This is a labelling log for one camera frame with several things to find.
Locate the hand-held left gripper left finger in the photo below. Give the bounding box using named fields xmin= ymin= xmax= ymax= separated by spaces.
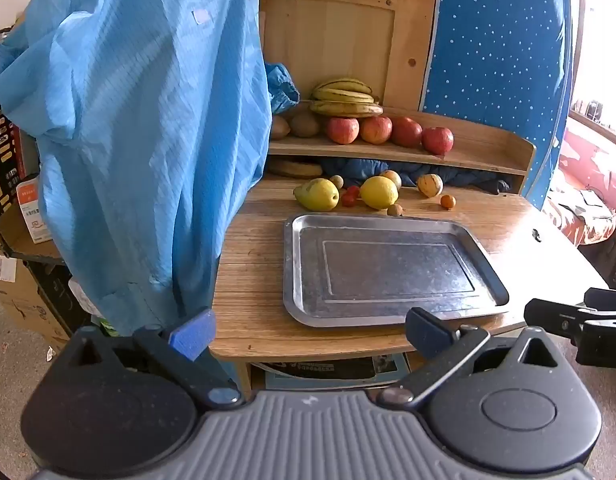
xmin=63 ymin=308 xmax=243 ymax=408

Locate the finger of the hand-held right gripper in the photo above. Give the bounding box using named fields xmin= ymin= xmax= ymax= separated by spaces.
xmin=584 ymin=287 xmax=616 ymax=312
xmin=524 ymin=299 xmax=587 ymax=342

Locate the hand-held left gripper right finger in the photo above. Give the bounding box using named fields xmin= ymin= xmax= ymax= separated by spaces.
xmin=378 ymin=306 xmax=558 ymax=407

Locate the metal tray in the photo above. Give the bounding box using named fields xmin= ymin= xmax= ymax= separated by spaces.
xmin=283 ymin=213 xmax=510 ymax=328

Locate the striped pepino melon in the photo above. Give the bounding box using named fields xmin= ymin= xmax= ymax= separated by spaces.
xmin=417 ymin=174 xmax=444 ymax=198

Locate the yellow lemon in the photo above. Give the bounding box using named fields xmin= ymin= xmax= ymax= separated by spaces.
xmin=360 ymin=175 xmax=399 ymax=210

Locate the yellow-green pear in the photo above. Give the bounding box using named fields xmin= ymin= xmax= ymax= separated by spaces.
xmin=293 ymin=178 xmax=341 ymax=212

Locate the printed box under desk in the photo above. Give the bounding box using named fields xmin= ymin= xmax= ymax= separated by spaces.
xmin=258 ymin=352 xmax=411 ymax=391

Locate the red patterned bedding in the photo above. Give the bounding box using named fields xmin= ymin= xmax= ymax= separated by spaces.
xmin=542 ymin=127 xmax=616 ymax=246

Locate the dark blue quilted cloth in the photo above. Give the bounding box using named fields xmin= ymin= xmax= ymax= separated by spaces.
xmin=323 ymin=156 xmax=511 ymax=195

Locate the brown cardboard box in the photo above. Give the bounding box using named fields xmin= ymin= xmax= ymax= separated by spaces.
xmin=0 ymin=250 xmax=71 ymax=346

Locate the curved wooden shelf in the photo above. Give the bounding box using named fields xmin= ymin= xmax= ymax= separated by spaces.
xmin=265 ymin=102 xmax=537 ymax=177

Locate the red apple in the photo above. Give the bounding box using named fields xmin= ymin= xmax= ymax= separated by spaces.
xmin=391 ymin=117 xmax=423 ymax=148
xmin=327 ymin=116 xmax=360 ymax=145
xmin=359 ymin=116 xmax=393 ymax=145
xmin=422 ymin=127 xmax=455 ymax=155

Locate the brown flat bread loaf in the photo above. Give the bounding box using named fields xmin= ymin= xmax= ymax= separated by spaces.
xmin=266 ymin=159 xmax=323 ymax=179

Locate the white and orange box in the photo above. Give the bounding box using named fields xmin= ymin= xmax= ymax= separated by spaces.
xmin=15 ymin=172 xmax=54 ymax=245

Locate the light blue garment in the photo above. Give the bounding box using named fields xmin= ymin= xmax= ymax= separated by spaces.
xmin=0 ymin=0 xmax=301 ymax=336

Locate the brown spotted banana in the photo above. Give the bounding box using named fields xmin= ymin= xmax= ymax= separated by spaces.
xmin=309 ymin=100 xmax=383 ymax=118

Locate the yellow banana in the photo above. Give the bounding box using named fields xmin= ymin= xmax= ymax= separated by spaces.
xmin=315 ymin=77 xmax=373 ymax=95
xmin=312 ymin=88 xmax=376 ymax=103

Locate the blue white-dotted board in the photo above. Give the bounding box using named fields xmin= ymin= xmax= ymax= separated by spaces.
xmin=420 ymin=0 xmax=576 ymax=211

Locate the black patterned box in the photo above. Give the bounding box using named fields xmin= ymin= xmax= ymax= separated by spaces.
xmin=0 ymin=100 xmax=26 ymax=216

